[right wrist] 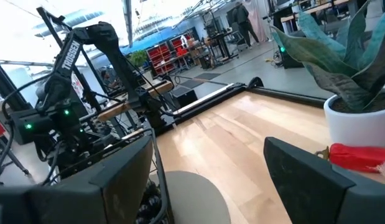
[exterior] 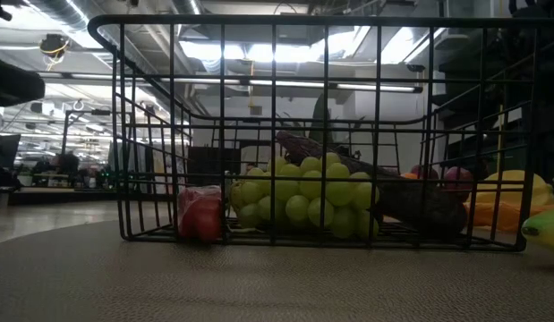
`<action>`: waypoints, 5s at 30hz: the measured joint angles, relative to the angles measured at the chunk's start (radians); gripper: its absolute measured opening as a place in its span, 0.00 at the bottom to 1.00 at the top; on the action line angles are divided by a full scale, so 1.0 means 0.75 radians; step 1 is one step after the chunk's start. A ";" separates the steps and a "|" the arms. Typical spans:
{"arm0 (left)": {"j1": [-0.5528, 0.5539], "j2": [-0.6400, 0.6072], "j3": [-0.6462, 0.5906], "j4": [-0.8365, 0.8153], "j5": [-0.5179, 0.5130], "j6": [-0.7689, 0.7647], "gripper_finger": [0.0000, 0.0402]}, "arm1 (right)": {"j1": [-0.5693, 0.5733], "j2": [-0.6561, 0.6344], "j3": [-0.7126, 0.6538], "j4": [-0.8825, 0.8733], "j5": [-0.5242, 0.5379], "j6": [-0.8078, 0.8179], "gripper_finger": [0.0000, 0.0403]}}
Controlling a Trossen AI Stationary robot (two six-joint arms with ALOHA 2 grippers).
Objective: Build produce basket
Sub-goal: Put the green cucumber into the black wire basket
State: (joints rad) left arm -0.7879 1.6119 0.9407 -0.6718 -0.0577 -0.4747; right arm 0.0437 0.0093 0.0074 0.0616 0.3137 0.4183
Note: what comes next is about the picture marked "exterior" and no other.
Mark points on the dark red pepper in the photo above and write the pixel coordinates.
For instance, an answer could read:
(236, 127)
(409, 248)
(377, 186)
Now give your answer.
(200, 214)

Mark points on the green grape bunch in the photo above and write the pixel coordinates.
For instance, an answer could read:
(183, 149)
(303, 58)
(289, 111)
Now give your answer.
(299, 208)

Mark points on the small orange round fruit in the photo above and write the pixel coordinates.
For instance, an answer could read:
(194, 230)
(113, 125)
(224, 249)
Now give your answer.
(408, 175)

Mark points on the dark purple long eggplant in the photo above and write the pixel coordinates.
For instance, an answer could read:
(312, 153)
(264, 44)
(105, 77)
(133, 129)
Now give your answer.
(415, 201)

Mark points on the orange carrot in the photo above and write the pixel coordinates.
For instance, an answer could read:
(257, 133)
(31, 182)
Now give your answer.
(496, 217)

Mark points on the yellow orange mango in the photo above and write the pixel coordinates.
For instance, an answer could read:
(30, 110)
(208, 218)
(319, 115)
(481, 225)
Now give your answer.
(513, 188)

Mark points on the yellow banana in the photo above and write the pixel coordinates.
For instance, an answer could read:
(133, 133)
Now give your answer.
(547, 228)

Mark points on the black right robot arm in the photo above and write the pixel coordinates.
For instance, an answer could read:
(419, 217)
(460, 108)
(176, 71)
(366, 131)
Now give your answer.
(527, 67)

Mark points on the hanging black ceiling device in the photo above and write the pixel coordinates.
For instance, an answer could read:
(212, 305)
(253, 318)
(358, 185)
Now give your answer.
(55, 44)

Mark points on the dark computer monitor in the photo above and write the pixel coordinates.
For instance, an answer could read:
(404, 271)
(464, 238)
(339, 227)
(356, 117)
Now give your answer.
(3, 151)

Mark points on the person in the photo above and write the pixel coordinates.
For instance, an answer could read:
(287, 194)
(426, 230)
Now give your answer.
(70, 163)

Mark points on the long white light bar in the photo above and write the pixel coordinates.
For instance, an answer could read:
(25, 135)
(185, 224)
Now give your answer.
(375, 87)

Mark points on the silver ventilation duct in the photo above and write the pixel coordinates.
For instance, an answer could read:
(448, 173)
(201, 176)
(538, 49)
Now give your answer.
(62, 11)

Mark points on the black aluminium table frame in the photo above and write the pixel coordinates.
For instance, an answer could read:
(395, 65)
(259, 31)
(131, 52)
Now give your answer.
(57, 197)

